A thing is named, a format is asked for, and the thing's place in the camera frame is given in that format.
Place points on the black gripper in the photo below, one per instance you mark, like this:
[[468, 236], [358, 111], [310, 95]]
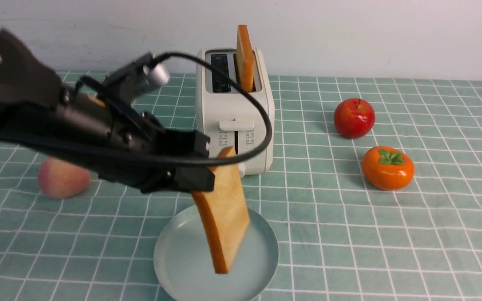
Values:
[[111, 145]]

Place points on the toasted bread slice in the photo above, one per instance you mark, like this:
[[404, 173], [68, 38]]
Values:
[[225, 216], [244, 59]]

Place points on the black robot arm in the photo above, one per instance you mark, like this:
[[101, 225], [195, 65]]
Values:
[[33, 102]]

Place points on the white two-slot toaster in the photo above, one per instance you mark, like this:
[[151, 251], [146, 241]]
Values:
[[226, 116]]

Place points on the light blue round plate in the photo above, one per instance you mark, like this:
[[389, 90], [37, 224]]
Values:
[[184, 268]]

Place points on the pink peach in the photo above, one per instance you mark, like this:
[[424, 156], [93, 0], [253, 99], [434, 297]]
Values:
[[58, 179]]

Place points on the red apple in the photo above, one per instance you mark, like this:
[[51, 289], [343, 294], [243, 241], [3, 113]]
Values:
[[354, 118]]

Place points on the green checked tablecloth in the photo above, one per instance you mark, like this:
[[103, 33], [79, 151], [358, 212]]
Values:
[[340, 237]]

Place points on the orange persimmon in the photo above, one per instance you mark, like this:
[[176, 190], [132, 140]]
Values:
[[387, 168]]

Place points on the wrist camera with silver lens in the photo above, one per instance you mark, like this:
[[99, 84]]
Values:
[[139, 77]]

